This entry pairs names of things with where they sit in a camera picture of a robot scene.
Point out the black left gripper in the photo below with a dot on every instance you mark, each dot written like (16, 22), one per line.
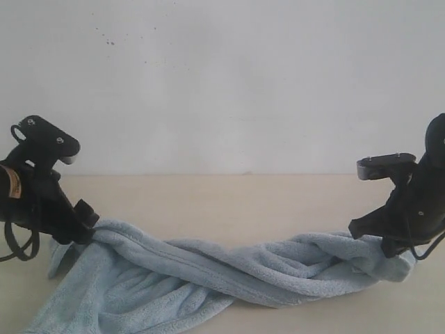
(31, 197)

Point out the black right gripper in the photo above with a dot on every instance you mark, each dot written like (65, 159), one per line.
(414, 210)

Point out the light blue terry towel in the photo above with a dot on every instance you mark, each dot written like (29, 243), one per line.
(126, 281)

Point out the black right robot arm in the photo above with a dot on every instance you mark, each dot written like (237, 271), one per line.
(434, 145)

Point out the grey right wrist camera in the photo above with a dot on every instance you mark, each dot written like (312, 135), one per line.
(385, 166)

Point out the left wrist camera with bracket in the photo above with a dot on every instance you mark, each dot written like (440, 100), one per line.
(42, 142)

